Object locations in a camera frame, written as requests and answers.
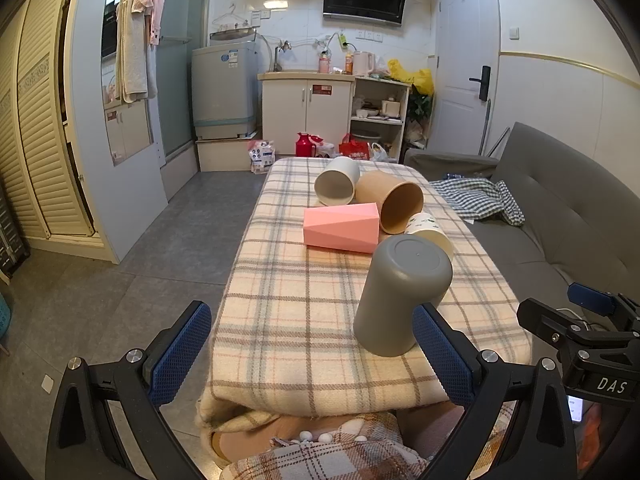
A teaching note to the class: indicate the metal basin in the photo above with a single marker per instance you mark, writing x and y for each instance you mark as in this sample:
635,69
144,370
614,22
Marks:
232,35

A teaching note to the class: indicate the frosted glass door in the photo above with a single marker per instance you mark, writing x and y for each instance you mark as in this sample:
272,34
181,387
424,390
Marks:
177,85

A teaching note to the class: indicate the cream plaid blanket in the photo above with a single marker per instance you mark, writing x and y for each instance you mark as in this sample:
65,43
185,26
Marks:
300,310

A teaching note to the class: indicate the cream louvered closet door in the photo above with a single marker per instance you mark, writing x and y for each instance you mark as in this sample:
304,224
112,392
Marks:
40,125

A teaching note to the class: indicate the green potted plant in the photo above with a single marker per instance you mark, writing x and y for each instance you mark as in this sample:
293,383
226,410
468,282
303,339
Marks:
420,105

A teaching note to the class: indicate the white electric kettle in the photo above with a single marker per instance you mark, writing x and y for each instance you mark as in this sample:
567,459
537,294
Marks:
362,64

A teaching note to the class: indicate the grey washing machine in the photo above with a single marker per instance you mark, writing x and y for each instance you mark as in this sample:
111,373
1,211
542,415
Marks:
222,90

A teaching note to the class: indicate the white mirrored sliding door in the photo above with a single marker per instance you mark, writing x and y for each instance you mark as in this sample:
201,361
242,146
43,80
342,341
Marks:
135,195

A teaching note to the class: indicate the brown paper cup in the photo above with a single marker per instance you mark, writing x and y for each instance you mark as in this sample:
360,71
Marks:
380,192

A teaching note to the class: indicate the pink bottle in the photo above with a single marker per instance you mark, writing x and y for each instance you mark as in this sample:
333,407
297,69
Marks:
324,65

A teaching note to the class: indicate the blue checked cloth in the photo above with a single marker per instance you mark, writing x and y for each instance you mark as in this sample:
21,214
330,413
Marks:
480,197

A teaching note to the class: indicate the orange bottle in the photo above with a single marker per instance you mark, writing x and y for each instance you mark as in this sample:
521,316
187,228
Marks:
349,64

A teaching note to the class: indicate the dark storage crate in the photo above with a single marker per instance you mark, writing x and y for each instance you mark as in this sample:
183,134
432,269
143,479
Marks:
10,245

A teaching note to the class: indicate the yellow plastic bag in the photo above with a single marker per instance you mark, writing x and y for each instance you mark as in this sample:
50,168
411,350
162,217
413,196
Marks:
417,77

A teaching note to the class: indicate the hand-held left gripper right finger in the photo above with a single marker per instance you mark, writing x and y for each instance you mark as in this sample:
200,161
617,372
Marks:
441,356

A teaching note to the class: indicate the grey sofa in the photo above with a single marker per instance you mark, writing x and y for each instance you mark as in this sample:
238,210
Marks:
560,210

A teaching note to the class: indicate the pink faceted cup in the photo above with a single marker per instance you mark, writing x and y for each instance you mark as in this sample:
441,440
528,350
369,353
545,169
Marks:
340,227

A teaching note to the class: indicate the white plastic bag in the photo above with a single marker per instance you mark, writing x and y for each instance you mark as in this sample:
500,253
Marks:
382,154

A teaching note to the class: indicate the metal faucet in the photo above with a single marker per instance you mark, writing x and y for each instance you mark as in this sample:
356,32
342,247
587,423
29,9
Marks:
281,52

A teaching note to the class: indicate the brown plaid cloth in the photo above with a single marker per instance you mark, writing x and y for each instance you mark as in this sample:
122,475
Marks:
320,462

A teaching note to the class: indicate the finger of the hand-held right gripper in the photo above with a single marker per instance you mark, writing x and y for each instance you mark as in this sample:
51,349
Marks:
545,322
592,300

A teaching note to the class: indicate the pink cloth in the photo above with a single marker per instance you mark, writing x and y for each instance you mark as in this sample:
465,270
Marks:
152,5

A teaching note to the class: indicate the white wall switch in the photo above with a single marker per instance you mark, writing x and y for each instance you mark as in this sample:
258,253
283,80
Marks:
514,32

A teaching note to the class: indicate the red thermos jug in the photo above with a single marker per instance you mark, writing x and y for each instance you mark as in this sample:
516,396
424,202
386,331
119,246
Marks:
304,145

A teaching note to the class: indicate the white floral paper cup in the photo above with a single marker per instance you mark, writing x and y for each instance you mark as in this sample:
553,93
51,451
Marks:
431,232

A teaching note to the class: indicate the white wall outlet row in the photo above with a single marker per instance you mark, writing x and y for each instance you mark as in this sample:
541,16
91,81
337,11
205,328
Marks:
369,35

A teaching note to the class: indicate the grey plastic cup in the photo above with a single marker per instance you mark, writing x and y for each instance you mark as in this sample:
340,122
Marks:
400,290

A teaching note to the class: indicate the beige towel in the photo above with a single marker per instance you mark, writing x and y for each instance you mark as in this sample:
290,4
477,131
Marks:
129,50

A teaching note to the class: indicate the white sink cabinet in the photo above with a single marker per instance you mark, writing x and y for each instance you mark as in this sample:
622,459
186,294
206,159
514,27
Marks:
305,115

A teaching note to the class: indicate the plain white cup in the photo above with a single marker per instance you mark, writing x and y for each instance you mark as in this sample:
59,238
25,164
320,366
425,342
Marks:
335,180

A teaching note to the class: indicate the white open shelf unit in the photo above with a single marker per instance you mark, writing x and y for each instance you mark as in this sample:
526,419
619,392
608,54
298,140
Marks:
377,125

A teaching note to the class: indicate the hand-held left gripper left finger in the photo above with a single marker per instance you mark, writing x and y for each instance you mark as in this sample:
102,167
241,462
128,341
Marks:
182,355

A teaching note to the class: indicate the red shopping bag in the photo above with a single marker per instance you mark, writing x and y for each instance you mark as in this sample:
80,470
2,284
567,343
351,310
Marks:
354,150

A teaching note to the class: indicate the teal basket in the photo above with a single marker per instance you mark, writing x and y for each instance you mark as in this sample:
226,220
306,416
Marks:
4,322

